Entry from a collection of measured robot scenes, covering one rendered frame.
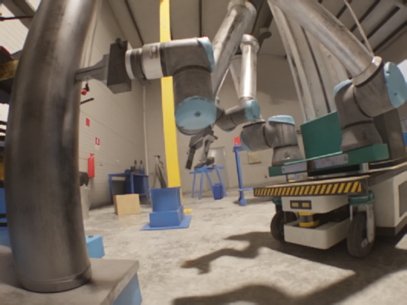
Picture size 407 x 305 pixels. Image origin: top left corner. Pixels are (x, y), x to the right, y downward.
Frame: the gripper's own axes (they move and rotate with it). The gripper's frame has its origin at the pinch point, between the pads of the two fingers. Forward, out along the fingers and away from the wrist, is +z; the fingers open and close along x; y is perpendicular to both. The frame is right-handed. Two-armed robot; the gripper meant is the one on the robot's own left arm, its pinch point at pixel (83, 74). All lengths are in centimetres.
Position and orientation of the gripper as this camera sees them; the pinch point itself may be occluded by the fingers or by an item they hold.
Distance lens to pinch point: 61.4
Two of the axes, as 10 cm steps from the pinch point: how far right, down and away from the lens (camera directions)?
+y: 0.1, -1.4, -9.9
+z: -9.9, 1.0, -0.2
